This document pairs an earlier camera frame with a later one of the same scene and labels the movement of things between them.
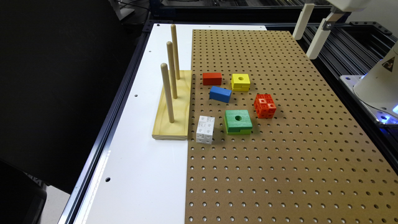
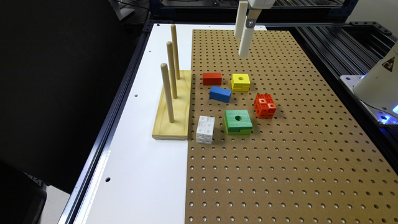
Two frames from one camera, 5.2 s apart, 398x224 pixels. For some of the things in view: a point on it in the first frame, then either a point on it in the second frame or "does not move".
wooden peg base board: x=172 y=122 does not move
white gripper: x=327 y=24 to x=242 y=32
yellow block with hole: x=240 y=82 does not move
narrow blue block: x=220 y=94 does not move
